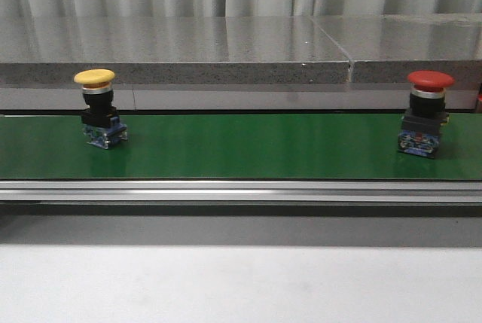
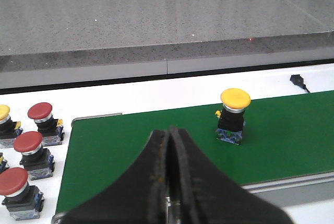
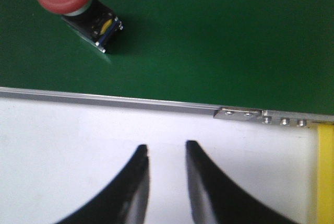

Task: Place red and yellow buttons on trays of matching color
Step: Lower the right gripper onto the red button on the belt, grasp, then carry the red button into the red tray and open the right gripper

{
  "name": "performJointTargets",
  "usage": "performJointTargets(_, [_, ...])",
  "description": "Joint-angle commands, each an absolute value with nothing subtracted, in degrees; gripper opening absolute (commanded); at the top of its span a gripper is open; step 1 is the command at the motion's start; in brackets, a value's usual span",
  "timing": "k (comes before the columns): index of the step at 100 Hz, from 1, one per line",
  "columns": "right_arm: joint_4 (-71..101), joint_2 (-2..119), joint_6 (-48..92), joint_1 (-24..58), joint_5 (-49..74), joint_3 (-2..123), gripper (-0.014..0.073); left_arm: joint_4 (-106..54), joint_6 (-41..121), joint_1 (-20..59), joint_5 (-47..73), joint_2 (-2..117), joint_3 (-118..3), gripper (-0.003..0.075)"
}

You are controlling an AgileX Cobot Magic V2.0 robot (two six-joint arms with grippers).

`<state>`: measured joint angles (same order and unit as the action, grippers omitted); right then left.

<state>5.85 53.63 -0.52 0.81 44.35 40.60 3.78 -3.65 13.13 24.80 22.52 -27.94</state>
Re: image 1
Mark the yellow mushroom push button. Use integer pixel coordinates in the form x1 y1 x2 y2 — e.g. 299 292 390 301
74 69 128 150

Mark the red mushroom push button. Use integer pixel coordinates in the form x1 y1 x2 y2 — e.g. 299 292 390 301
398 70 455 158

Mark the grey stone slab right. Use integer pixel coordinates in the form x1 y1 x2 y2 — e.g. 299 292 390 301
313 14 481 90

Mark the grey stone slab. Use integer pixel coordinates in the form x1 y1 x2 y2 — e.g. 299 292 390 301
313 14 481 90
1 17 349 87

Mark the green conveyor belt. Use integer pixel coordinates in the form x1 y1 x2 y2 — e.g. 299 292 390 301
1 114 481 180

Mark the grey stone slab left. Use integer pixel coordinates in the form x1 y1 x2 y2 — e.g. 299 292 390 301
1 17 349 87

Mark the aluminium conveyor frame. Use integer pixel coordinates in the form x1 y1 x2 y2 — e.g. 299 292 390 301
1 179 481 207

